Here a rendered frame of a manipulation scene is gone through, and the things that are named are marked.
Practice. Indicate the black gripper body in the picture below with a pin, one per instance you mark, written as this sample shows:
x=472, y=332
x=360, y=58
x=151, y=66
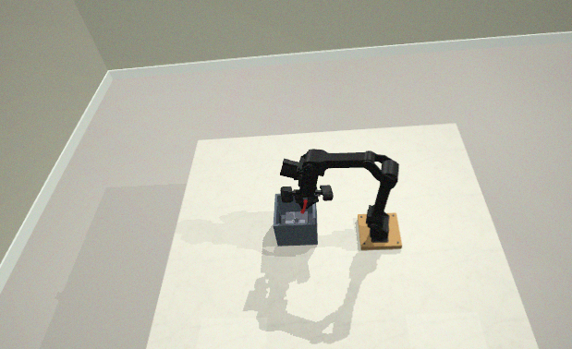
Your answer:
x=306, y=191

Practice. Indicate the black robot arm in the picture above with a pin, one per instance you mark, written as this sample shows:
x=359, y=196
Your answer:
x=314, y=163

